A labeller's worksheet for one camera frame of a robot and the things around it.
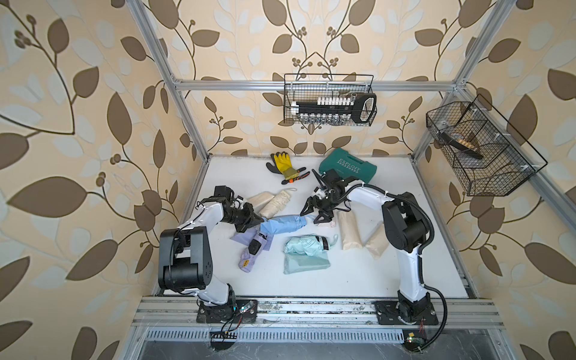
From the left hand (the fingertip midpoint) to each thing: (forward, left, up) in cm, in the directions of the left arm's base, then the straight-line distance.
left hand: (259, 217), depth 87 cm
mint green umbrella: (-9, -20, -5) cm, 22 cm away
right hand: (+2, -19, -4) cm, 19 cm away
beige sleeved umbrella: (+12, +2, -6) cm, 14 cm away
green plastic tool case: (+36, -36, -3) cm, 51 cm away
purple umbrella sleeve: (-5, +7, -9) cm, 12 cm away
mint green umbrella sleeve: (-15, -16, -8) cm, 23 cm away
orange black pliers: (+25, -9, -9) cm, 28 cm away
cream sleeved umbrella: (-5, -37, -7) cm, 38 cm away
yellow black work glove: (+35, -7, -7) cm, 37 cm away
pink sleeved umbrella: (+1, -28, -7) cm, 29 cm away
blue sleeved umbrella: (0, -9, -5) cm, 10 cm away
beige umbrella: (+10, -6, -6) cm, 13 cm away
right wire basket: (+10, -78, +26) cm, 83 cm away
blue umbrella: (+5, -21, -9) cm, 23 cm away
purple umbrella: (-12, +3, -6) cm, 14 cm away
